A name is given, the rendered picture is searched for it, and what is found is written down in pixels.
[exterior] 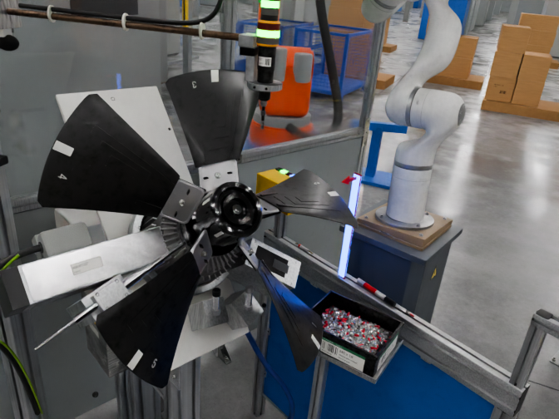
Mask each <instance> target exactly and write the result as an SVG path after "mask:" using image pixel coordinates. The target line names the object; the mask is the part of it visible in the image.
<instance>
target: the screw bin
mask: <svg viewBox="0 0 559 419"><path fill-rule="evenodd" d="M331 305H334V306H335V307H337V308H340V309H342V310H345V311H346V312H350V313H351V314H353V315H355V316H357V317H358V316H360V317H361V318H362V319H364V320H367V321H369V322H372V323H373V324H375V323H376V324H377V325H380V327H381V328H385V329H387V330H389V331H390V332H392V336H391V337H390V338H389V340H388V341H387V342H386V343H385V344H384V346H383V347H382V349H381V350H380V351H379V353H378V354H377V355H375V354H373V353H371V352H368V351H366V350H364V349H362V348H360V347H358V346H356V345H354V344H352V343H350V342H348V341H346V340H343V339H342V338H339V337H337V336H335V335H333V334H332V333H329V332H327V331H325V330H323V338H322V343H321V347H320V350H319V351H320V352H322V353H324V354H326V355H328V356H330V357H332V358H334V359H336V360H338V361H340V362H342V363H344V364H346V365H348V366H350V367H352V368H354V369H356V370H358V371H360V372H362V373H364V374H366V375H368V376H370V377H373V376H374V375H375V374H376V372H377V371H378V370H379V369H380V367H381V366H382V364H383V363H384V361H385V360H386V358H387V357H388V355H389V354H390V353H391V352H392V351H393V349H394V347H395V346H396V345H397V343H398V338H399V334H400V330H401V327H402V326H403V325H404V322H402V321H400V320H397V319H396V318H392V317H390V316H388V315H386V314H384V313H381V312H379V311H377V310H375V309H372V308H370V307H368V306H365V305H363V304H361V303H358V302H356V301H353V300H352V299H350V298H346V297H345V296H343V295H340V294H338V293H336V292H333V291H332V290H330V291H329V292H328V293H327V294H326V295H325V296H324V297H323V298H321V299H320V300H319V301H318V302H317V303H316V304H315V305H314V306H313V307H312V308H311V309H312V310H314V311H315V312H316V313H317V314H318V315H319V316H321V315H322V313H324V312H325V309H327V308H329V307H330V306H331Z"/></svg>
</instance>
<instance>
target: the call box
mask: <svg viewBox="0 0 559 419"><path fill-rule="evenodd" d="M289 177H290V176H287V175H286V174H283V173H281V172H280V171H277V170H276V169H273V170H267V171H264V172H260V173H257V181H256V194H257V193H259V192H261V191H263V190H267V189H268V188H270V187H272V186H274V185H277V184H278V183H280V182H282V181H284V180H287V179H288V178H289Z"/></svg>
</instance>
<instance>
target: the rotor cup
mask: <svg viewBox="0 0 559 419"><path fill-rule="evenodd" d="M209 198H210V201H208V202H207V203H205V204H204V205H203V202H204V201H206V200H207V199H209ZM233 205H240V207H241V209H242V211H241V213H240V214H235V213H234V211H233V209H232V208H233ZM261 220H262V207H261V204H260V201H259V199H258V197H257V195H256V194H255V192H254V191H253V190H252V189H251V188H249V187H248V186H247V185H244V184H242V183H240V182H234V181H231V182H225V183H223V184H221V185H219V186H217V187H216V188H215V189H213V190H212V191H211V192H210V193H208V194H204V196H203V198H202V200H201V201H200V203H199V204H198V206H197V208H196V209H195V212H194V214H193V215H192V216H191V218H190V220H189V222H188V223H187V224H181V223H180V228H181V233H182V236H183V238H184V240H185V242H186V243H187V244H188V245H189V246H190V247H191V245H193V243H194V242H195V240H196V238H197V236H198V235H199V233H200V232H201V230H202V229H203V228H205V230H207V233H208V236H209V239H210V245H211V248H212V255H211V257H212V258H214V257H220V256H222V255H225V254H228V253H229V252H230V251H232V250H233V249H234V248H235V247H236V245H237V244H238V242H239V241H241V240H242V239H245V238H247V237H249V236H251V235H252V234H253V233H254V232H255V231H256V230H257V229H258V228H259V227H260V223H261ZM220 231H221V232H222V233H223V234H222V235H220V236H219V237H217V238H216V237H215V234H218V233H219V232H220Z"/></svg>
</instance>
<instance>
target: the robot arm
mask: <svg viewBox="0 0 559 419"><path fill-rule="evenodd" d="M407 1H411V2H416V1H419V0H363V2H362V6H361V11H362V14H363V16H364V18H365V19H366V20H368V21H369V22H372V23H380V22H384V21H386V20H387V19H389V18H390V17H391V16H392V15H394V14H395V13H396V12H397V11H398V10H399V9H400V8H401V7H402V6H403V5H404V4H405V3H406V2H407ZM448 1H449V0H424V2H425V4H426V6H427V8H428V13H429V21H428V28H427V31H426V35H425V38H424V41H423V45H422V48H421V51H420V53H419V54H418V57H417V59H416V61H415V63H414V64H413V66H412V67H411V68H410V70H409V71H408V72H407V73H406V74H405V76H404V77H403V78H402V79H401V80H400V81H399V82H398V84H397V85H396V86H395V87H394V89H392V91H391V92H390V94H389V96H388V99H387V101H386V104H385V105H386V106H385V110H386V114H387V117H388V118H389V119H390V120H391V122H393V123H395V124H398V125H401V126H409V127H414V128H418V129H424V130H425V131H426V133H425V134H424V136H422V137H419V138H416V139H412V140H406V141H403V142H401V143H400V144H399V145H398V147H397V149H396V152H395V157H394V163H393V173H392V179H391V184H390V190H389V196H388V206H384V207H381V208H379V209H377V210H376V212H375V217H376V219H377V220H378V221H380V222H381V223H383V224H386V225H388V226H390V227H394V228H396V229H405V230H424V229H429V228H431V227H432V226H433V223H434V219H433V217H432V216H431V215H430V214H429V213H428V212H424V211H425V206H426V202H427V197H428V188H429V184H430V179H431V174H432V169H433V161H434V157H435V154H436V151H437V149H438V147H439V146H440V145H441V143H442V142H443V141H444V140H445V139H446V138H447V137H448V136H450V135H451V134H452V133H453V132H454V131H455V130H456V129H457V128H458V127H459V126H460V125H461V124H462V122H463V119H464V118H465V110H466V108H465V104H464V101H463V99H462V98H461V97H460V96H459V95H457V94H455V93H452V92H449V91H440V90H434V89H427V88H422V87H423V84H424V83H425V82H426V81H427V80H428V79H430V78H431V77H433V76H436V75H437V74H438V73H440V72H442V71H443V70H445V69H446V68H447V67H448V65H449V64H450V63H451V61H452V59H453V57H454V55H455V53H456V50H457V48H458V43H459V40H460V36H461V33H462V24H461V22H460V19H459V18H458V16H457V14H456V13H455V12H454V11H453V10H452V9H451V8H450V7H449V6H448Z"/></svg>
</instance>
